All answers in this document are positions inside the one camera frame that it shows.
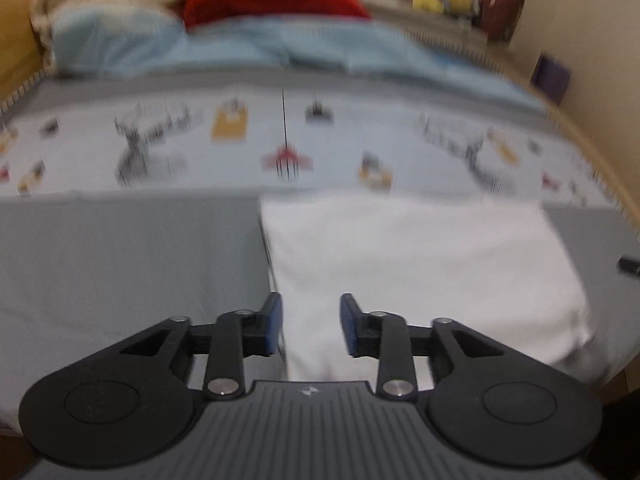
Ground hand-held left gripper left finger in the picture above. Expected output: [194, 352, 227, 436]
[119, 291, 284, 402]

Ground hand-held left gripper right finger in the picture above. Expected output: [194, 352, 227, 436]
[339, 292, 502, 402]

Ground white pants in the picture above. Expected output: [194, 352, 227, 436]
[257, 195, 596, 392]

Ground printed grey bed sheet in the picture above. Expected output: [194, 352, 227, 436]
[0, 77, 640, 433]

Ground dark purple box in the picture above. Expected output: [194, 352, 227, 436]
[530, 52, 572, 106]

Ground light blue duvet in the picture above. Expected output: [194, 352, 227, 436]
[50, 7, 548, 113]

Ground dark red bag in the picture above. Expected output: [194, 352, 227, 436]
[477, 0, 527, 43]

